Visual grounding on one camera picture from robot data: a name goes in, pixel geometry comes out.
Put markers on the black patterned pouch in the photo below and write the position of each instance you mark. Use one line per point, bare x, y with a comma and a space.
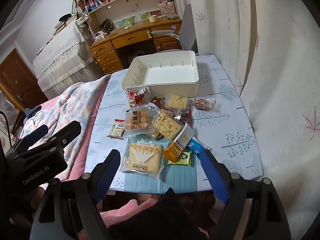
106, 26

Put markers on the brown wooden door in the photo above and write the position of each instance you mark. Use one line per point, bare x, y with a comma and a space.
17, 80

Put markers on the white lace furniture cover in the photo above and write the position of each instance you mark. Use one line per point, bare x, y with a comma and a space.
62, 60

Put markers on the blue snack packet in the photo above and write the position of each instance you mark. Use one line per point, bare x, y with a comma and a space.
196, 148

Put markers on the black garment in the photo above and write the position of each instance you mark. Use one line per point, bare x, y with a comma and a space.
152, 220

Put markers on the dark blue cloth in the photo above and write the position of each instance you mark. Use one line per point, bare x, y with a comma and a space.
33, 111

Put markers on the patterned cardboard box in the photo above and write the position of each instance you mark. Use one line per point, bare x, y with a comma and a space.
168, 9

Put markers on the wooden desk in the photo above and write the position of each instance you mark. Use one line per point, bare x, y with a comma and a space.
130, 38

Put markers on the small clear bag yellow puffs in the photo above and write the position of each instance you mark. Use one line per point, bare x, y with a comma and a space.
178, 102

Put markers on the floral blanket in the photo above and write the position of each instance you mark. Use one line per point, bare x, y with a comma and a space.
57, 115

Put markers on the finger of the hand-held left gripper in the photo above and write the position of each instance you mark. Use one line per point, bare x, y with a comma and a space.
37, 133
67, 131

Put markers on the dark red snack packet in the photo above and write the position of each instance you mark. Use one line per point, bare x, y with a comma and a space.
186, 118

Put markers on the tree print tablecloth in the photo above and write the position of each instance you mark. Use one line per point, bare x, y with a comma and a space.
225, 120

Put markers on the white plastic storage box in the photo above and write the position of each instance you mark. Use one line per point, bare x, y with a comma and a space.
160, 75

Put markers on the small red edged white packet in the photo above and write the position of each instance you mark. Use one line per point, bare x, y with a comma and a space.
117, 129

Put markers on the brown snack packet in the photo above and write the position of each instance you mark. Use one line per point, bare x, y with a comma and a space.
156, 103

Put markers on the pink fleece garment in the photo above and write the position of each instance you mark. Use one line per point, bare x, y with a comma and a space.
117, 211

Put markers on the blue striped mat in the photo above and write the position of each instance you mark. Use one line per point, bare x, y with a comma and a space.
180, 177

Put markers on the clear nut packet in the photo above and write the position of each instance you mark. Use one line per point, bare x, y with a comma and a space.
203, 103

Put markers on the egg yolk biscuit packet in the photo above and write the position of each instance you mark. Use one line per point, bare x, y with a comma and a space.
138, 121

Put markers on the red white snack packet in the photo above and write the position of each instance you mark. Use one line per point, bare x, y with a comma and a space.
136, 97

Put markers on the large clear bag yellow puffs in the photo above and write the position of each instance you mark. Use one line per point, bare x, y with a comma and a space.
167, 127

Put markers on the green gold snack packet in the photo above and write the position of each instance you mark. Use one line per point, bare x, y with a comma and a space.
182, 160

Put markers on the orange snack packet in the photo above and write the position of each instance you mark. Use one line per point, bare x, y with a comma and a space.
174, 153

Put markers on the large toast bread packet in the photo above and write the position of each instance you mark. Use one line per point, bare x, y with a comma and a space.
143, 158

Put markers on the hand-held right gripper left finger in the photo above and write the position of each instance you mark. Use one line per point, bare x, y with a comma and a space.
101, 191

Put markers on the leaf print white curtain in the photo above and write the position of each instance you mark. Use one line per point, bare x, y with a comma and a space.
275, 67

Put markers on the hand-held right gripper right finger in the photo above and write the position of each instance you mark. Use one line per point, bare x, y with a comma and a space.
213, 176

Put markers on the pink bed sheet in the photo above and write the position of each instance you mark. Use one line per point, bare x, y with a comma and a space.
82, 145

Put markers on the white charger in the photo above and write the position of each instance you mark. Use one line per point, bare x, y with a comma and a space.
100, 35

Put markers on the grey office chair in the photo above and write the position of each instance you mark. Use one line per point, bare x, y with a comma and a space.
186, 30

